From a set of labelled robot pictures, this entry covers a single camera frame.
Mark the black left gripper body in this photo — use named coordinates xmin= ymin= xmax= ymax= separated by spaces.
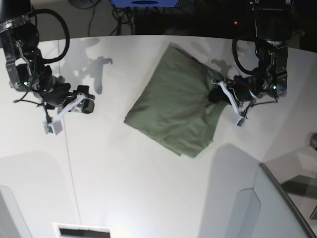
xmin=227 ymin=75 xmax=260 ymax=103

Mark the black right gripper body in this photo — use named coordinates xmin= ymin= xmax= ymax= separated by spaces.
xmin=41 ymin=75 xmax=72 ymax=109

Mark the green t-shirt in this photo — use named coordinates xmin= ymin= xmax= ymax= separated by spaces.
xmin=124 ymin=44 xmax=227 ymax=158

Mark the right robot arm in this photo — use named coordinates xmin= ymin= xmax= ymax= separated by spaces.
xmin=0 ymin=0 xmax=95 ymax=114

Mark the blue box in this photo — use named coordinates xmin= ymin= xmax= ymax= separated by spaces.
xmin=110 ymin=0 xmax=178 ymax=7

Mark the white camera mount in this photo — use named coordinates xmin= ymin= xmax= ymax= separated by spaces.
xmin=43 ymin=93 xmax=88 ymax=135
xmin=211 ymin=78 xmax=257 ymax=126

